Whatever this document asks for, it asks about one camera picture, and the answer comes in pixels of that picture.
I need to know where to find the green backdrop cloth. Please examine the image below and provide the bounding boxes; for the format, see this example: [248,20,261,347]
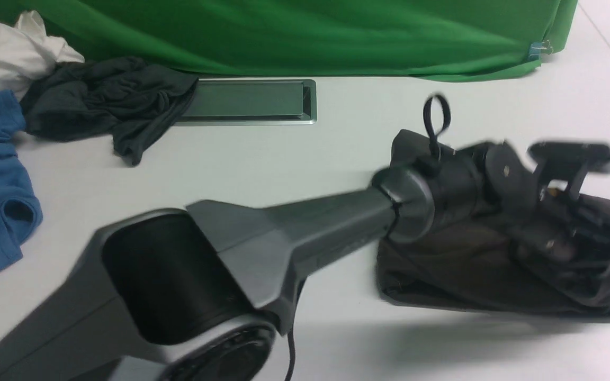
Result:
[0,1,578,83]

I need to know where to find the white crumpled garment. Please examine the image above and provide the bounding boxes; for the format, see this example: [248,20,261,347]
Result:
[0,11,85,101]

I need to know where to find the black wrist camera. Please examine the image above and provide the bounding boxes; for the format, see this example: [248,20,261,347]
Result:
[527,141,610,200]

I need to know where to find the gray robot arm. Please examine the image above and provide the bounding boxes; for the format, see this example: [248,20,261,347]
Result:
[0,142,590,380]

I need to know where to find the metal table cable hatch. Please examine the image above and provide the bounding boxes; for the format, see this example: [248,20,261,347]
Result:
[177,79,317,126]

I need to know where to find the blue binder clip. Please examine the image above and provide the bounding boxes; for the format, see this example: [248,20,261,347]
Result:
[527,40,554,61]

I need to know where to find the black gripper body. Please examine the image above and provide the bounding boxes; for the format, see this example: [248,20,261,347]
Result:
[458,142,596,262]

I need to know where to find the dark gray long-sleeve top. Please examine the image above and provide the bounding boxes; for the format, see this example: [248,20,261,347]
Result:
[373,130,610,318]

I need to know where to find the dark teal crumpled garment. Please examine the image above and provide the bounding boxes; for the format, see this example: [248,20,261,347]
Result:
[20,57,199,166]

